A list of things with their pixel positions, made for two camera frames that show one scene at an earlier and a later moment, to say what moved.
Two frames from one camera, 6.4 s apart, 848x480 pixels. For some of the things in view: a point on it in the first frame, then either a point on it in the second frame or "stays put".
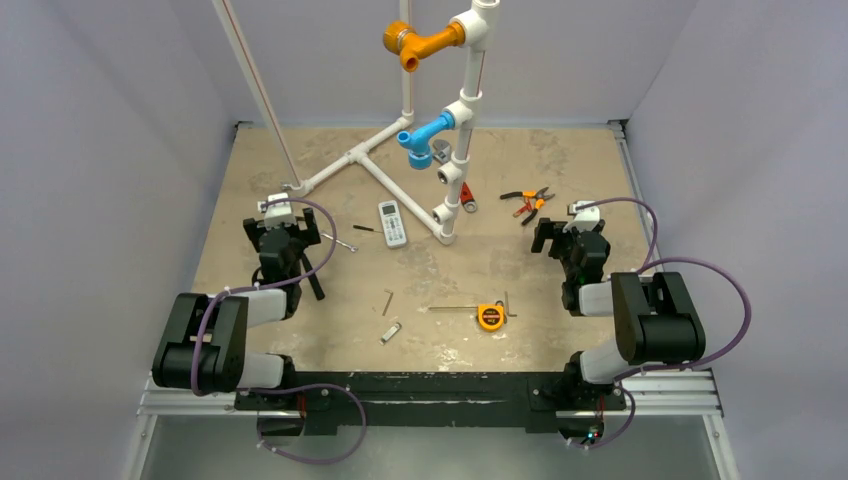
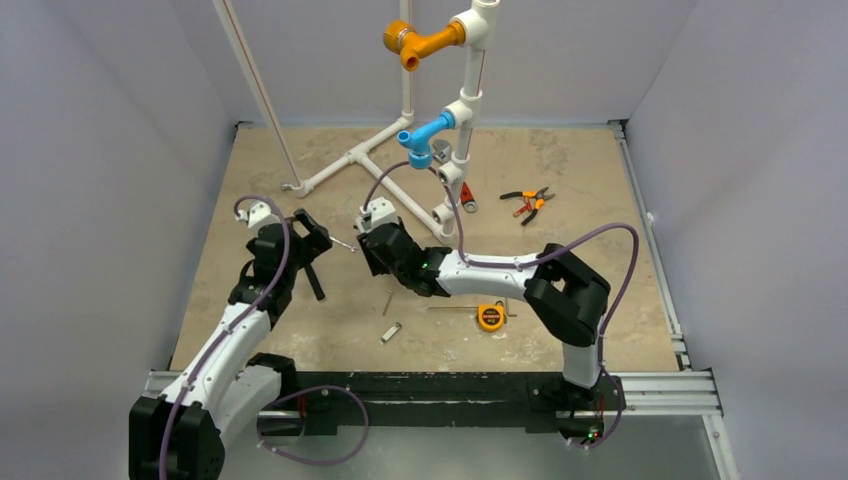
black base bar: (431, 399) stays put
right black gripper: (569, 232) → (371, 249)
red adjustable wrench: (467, 199) stays put
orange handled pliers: (539, 195) stays put
